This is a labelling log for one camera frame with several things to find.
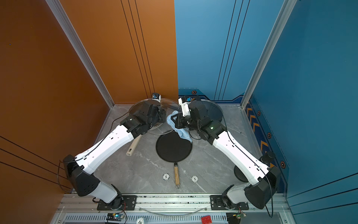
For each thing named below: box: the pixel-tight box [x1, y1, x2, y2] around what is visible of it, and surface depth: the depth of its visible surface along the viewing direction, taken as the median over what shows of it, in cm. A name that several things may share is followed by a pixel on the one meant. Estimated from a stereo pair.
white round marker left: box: [162, 172, 170, 181], surface depth 84 cm
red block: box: [200, 215, 213, 224], surface depth 69 cm
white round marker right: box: [191, 175, 199, 183], surface depth 83 cm
